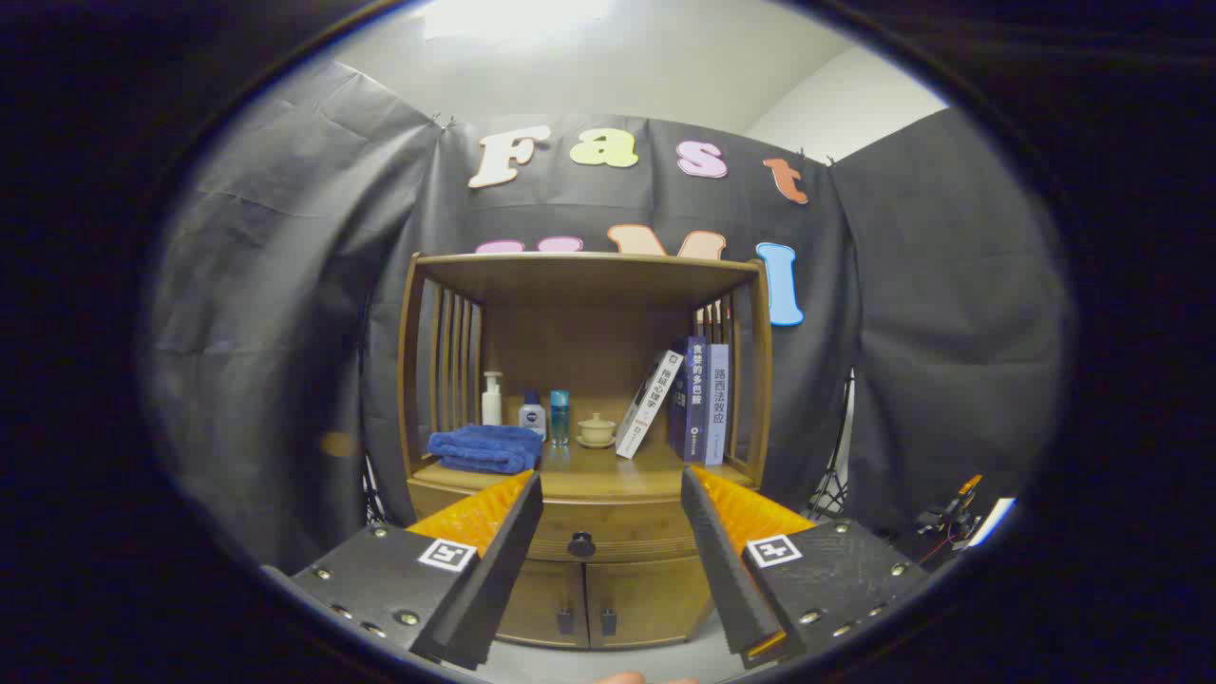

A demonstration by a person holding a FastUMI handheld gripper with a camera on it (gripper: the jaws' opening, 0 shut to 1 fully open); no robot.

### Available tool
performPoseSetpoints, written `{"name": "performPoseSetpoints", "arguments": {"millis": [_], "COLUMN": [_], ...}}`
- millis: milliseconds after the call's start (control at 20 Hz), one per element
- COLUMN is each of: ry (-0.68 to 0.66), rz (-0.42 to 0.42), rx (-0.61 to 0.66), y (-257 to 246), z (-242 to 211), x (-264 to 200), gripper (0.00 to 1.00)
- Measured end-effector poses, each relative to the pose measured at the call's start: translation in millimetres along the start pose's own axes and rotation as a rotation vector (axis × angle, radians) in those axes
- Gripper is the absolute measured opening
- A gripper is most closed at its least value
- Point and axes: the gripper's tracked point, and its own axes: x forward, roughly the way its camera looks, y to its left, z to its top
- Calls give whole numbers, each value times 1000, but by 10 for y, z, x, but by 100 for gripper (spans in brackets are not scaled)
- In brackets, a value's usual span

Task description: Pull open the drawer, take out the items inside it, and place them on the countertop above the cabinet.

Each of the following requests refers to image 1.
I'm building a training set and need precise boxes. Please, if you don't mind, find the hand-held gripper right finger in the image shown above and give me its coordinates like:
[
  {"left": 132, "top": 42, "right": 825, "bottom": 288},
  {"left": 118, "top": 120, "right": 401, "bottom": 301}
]
[{"left": 680, "top": 465, "right": 932, "bottom": 670}]

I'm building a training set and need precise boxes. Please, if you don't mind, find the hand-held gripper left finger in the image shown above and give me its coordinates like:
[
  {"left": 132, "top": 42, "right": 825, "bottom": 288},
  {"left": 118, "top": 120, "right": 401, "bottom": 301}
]
[{"left": 288, "top": 470, "right": 545, "bottom": 671}]

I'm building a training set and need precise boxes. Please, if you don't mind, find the wooden cabinet door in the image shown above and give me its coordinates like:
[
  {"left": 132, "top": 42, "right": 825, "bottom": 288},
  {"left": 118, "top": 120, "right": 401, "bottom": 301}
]
[
  {"left": 494, "top": 559, "right": 589, "bottom": 650},
  {"left": 584, "top": 556, "right": 715, "bottom": 651}
]

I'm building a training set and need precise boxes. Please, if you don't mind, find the wooden countertop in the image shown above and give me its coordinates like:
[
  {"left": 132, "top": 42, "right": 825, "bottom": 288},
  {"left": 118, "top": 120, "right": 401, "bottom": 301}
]
[{"left": 410, "top": 432, "right": 758, "bottom": 504}]

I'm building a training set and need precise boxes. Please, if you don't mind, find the wooden cabinet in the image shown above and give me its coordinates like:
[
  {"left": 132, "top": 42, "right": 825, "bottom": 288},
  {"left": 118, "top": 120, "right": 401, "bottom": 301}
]
[{"left": 397, "top": 251, "right": 774, "bottom": 651}]

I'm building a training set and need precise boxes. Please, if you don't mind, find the folded blue towel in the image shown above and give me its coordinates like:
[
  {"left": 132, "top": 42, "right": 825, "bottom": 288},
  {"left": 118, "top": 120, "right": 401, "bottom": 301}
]
[{"left": 427, "top": 424, "right": 544, "bottom": 475}]

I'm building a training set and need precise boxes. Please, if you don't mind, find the black tripod stand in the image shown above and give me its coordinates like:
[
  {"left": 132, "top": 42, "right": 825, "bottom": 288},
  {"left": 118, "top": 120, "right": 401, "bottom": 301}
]
[
  {"left": 364, "top": 454, "right": 390, "bottom": 528},
  {"left": 807, "top": 370, "right": 856, "bottom": 521}
]

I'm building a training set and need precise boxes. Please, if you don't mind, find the pale grey book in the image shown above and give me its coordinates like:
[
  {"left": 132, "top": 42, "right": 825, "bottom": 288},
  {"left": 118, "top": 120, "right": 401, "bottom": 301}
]
[{"left": 705, "top": 343, "right": 731, "bottom": 466}]

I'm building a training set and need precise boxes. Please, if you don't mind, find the dark blue book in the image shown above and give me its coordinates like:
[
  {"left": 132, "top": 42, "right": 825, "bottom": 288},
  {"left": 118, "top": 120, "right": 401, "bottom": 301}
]
[{"left": 667, "top": 335, "right": 709, "bottom": 464}]

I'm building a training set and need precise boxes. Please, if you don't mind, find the white book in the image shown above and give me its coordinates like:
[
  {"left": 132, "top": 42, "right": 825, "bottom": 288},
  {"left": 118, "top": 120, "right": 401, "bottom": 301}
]
[{"left": 615, "top": 350, "right": 685, "bottom": 460}]

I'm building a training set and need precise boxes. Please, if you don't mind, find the black and orange tool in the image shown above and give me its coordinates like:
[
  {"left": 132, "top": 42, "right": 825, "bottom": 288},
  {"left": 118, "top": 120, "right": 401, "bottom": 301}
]
[{"left": 917, "top": 475, "right": 984, "bottom": 554}]

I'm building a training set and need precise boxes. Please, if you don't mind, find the white flat object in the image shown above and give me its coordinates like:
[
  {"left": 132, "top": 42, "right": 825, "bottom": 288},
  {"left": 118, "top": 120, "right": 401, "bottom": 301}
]
[{"left": 969, "top": 497, "right": 1017, "bottom": 548}]

